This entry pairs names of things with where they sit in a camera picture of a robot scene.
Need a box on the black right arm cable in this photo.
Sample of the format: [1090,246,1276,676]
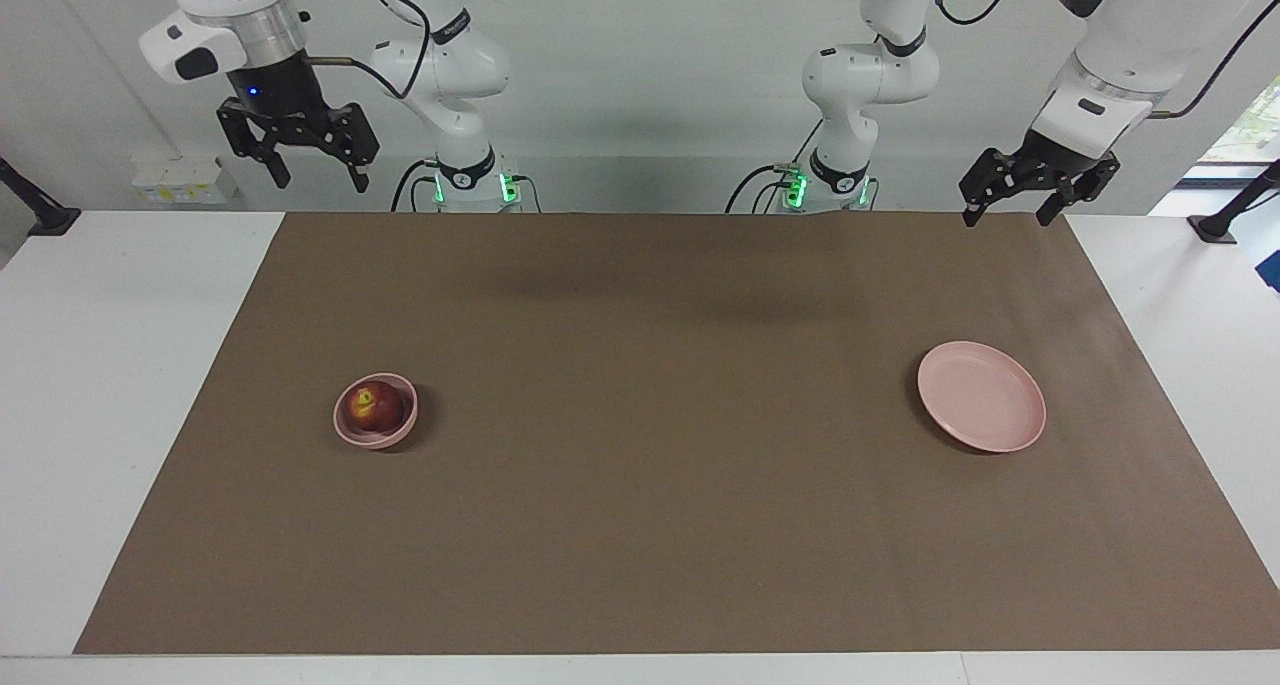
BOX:
[303,0,433,102]

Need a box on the black camera stand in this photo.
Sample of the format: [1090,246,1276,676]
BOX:
[0,155,82,238]
[1188,160,1280,245]

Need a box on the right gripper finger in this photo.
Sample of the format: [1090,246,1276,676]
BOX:
[338,102,382,195]
[217,103,292,191]

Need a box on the pink bowl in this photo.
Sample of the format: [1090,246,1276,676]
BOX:
[333,372,420,452]

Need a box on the window with greenery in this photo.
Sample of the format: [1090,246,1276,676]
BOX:
[1195,103,1280,166]

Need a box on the dark red apple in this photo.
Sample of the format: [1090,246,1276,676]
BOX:
[347,380,406,434]

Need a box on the black base power cable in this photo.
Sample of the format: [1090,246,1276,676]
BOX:
[726,160,803,214]
[391,159,442,214]

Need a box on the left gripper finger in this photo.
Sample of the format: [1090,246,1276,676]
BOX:
[1036,155,1122,229]
[959,147,1023,229]

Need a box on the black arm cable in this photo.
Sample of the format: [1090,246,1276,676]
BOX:
[303,0,433,102]
[923,0,1280,122]

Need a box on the pink plate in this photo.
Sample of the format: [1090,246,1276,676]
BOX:
[917,341,1048,455]

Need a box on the white wall socket box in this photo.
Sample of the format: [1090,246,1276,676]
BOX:
[130,155,242,207]

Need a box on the brown table mat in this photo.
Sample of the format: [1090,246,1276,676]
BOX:
[73,210,1280,656]

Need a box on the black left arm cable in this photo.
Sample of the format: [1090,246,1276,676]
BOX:
[923,0,1280,122]

